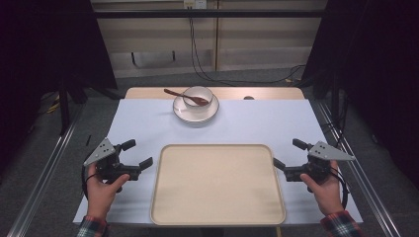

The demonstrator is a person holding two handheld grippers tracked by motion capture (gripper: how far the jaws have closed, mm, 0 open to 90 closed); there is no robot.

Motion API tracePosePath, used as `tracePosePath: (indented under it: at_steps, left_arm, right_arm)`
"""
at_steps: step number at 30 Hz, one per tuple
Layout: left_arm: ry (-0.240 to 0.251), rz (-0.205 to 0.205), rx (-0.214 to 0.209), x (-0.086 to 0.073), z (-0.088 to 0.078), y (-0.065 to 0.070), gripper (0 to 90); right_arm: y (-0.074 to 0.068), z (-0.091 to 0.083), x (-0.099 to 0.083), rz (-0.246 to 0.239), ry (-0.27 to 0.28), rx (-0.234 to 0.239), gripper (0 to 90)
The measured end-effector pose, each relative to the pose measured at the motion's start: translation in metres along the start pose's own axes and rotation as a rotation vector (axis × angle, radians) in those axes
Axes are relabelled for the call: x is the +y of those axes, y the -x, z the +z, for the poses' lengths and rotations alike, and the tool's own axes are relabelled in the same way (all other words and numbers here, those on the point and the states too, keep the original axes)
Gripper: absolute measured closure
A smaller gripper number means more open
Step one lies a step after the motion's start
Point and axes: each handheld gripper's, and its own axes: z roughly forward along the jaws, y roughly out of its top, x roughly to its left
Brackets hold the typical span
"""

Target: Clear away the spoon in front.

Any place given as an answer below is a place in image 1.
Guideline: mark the white table mat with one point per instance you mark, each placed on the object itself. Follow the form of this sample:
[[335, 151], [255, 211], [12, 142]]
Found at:
[[243, 125]]

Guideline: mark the brown wooden spoon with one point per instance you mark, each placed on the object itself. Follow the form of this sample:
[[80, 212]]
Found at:
[[184, 96]]

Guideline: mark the person's right hand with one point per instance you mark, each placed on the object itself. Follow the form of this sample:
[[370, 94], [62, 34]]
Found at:
[[324, 194]]

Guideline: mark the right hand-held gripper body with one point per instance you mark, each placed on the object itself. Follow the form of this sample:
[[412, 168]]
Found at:
[[318, 164]]

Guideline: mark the beige rectangular tray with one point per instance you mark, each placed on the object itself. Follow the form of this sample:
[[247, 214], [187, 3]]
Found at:
[[217, 187]]

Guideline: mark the white plate dark rim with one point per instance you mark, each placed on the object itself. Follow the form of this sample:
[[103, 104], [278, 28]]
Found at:
[[197, 116]]

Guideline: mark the black metal stand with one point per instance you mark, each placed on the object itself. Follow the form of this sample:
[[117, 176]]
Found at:
[[64, 108], [335, 98]]

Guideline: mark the black curtain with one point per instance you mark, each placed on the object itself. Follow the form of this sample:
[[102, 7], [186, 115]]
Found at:
[[378, 59], [42, 49]]

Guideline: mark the aluminium floor rail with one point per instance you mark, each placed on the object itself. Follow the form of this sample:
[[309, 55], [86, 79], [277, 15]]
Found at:
[[46, 171], [369, 177]]

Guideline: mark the white bowl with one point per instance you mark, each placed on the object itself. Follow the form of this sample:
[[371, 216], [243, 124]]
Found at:
[[194, 94]]

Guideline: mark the person's left hand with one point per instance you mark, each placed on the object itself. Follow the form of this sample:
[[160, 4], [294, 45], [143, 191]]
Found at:
[[102, 194]]

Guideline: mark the black horizontal bar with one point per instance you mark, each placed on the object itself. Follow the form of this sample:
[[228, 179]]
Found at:
[[210, 13]]

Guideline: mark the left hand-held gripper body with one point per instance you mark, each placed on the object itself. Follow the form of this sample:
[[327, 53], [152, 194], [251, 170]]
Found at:
[[110, 168]]

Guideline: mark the small black stick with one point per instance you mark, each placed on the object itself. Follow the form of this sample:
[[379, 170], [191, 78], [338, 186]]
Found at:
[[88, 140]]

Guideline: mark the white wall socket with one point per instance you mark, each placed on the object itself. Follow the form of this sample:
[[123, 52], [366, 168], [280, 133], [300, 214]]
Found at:
[[195, 3]]

